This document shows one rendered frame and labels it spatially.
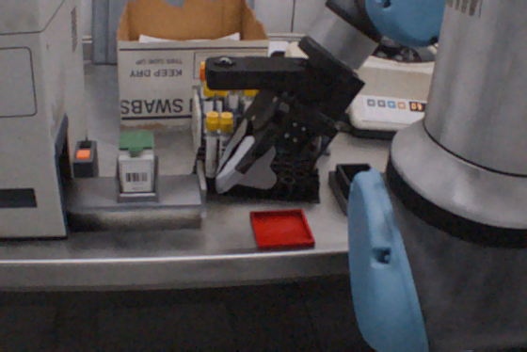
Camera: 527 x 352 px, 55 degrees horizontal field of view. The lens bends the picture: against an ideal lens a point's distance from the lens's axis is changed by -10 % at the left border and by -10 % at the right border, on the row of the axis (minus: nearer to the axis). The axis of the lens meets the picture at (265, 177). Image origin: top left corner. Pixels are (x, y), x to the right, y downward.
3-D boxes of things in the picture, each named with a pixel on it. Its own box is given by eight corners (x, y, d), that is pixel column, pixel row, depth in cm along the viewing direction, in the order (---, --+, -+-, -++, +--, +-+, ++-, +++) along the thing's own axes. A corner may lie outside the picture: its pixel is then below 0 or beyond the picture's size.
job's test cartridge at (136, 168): (121, 200, 63) (118, 153, 60) (122, 180, 67) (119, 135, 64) (154, 200, 64) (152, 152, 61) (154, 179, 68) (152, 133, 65)
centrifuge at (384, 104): (329, 136, 90) (340, 67, 84) (312, 72, 116) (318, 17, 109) (463, 147, 92) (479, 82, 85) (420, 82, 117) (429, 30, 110)
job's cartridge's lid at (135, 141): (119, 154, 60) (118, 151, 60) (120, 136, 64) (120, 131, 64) (152, 153, 61) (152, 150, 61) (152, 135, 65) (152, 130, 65)
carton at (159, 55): (117, 128, 88) (113, 40, 80) (125, 67, 111) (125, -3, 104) (266, 125, 92) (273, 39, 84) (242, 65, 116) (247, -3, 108)
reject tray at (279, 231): (258, 249, 64) (258, 245, 64) (248, 216, 70) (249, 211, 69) (314, 247, 66) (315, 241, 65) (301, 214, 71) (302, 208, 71)
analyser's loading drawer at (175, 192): (38, 221, 62) (31, 184, 59) (46, 191, 67) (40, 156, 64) (205, 217, 66) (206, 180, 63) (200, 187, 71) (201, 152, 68)
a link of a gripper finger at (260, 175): (253, 219, 67) (297, 161, 64) (212, 200, 65) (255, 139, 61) (249, 205, 70) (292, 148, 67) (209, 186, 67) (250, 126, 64)
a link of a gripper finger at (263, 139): (247, 182, 63) (292, 120, 59) (235, 176, 62) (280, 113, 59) (241, 160, 66) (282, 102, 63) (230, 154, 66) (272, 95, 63)
